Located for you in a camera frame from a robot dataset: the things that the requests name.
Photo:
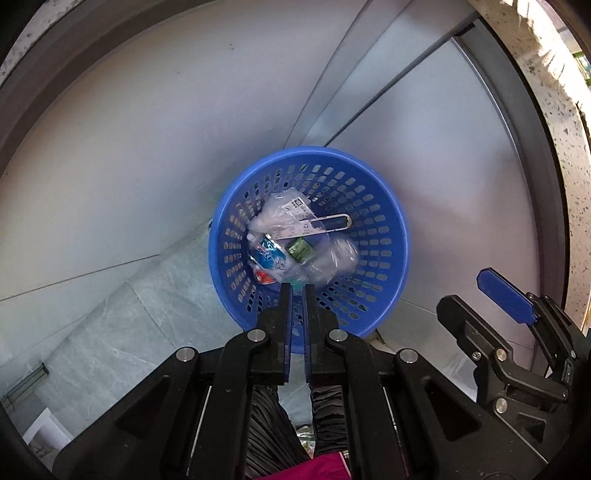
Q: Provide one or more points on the clear bottle with teal cap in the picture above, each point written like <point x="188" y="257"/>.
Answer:
<point x="270" y="256"/>

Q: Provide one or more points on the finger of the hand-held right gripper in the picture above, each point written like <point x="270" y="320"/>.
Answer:
<point x="505" y="295"/>
<point x="466" y="323"/>

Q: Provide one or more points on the long green plastic package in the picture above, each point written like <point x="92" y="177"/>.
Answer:
<point x="332" y="224"/>

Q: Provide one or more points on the magenta garment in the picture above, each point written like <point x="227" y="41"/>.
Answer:
<point x="314" y="468"/>

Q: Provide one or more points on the clear plastic bag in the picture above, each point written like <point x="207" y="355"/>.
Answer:
<point x="339" y="258"/>

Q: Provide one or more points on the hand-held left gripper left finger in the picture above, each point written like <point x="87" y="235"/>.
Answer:
<point x="287" y="323"/>

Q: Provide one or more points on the blue plastic basket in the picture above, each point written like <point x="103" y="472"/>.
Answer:
<point x="304" y="151"/>

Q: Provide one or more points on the white box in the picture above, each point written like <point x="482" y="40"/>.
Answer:
<point x="44" y="427"/>

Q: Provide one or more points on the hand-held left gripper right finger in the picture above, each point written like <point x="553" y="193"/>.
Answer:
<point x="308" y="323"/>

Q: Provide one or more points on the dark striped trousers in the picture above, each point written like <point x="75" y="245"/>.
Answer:
<point x="268" y="429"/>

